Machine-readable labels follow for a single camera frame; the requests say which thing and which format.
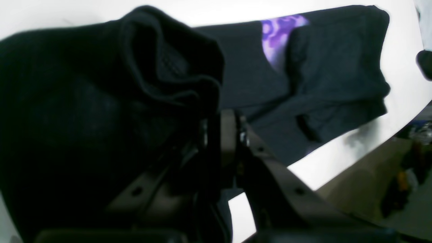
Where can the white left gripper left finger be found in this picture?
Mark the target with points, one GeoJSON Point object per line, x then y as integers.
{"type": "Point", "coordinates": [175, 200]}

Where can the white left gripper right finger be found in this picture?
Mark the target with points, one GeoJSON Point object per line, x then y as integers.
{"type": "Point", "coordinates": [285, 210]}

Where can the black T-shirt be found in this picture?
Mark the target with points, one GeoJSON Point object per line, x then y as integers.
{"type": "Point", "coordinates": [85, 110]}

